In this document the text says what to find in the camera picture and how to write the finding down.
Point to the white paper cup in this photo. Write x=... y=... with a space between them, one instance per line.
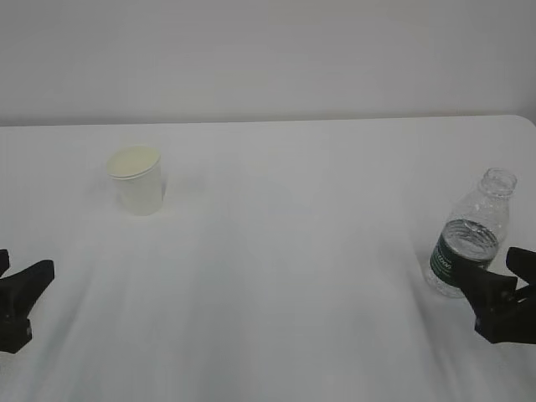
x=136 y=173

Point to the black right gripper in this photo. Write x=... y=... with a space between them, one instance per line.
x=503 y=313

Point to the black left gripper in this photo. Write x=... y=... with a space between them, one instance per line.
x=19 y=293

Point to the clear water bottle green label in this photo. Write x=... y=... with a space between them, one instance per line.
x=473 y=232

